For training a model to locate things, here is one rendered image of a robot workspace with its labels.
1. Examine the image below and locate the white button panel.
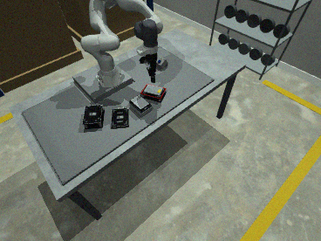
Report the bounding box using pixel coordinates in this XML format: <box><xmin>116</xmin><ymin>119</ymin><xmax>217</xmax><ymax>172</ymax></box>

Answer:
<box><xmin>156</xmin><ymin>54</ymin><xmax>167</xmax><ymax>70</ymax></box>

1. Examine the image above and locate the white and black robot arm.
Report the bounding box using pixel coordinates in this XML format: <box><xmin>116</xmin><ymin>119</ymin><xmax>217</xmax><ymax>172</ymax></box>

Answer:
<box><xmin>80</xmin><ymin>0</ymin><xmax>163</xmax><ymax>87</ymax></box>

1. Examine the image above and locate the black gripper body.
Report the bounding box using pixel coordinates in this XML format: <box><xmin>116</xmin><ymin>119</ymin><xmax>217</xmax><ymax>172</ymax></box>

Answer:
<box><xmin>146</xmin><ymin>52</ymin><xmax>157</xmax><ymax>67</ymax></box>

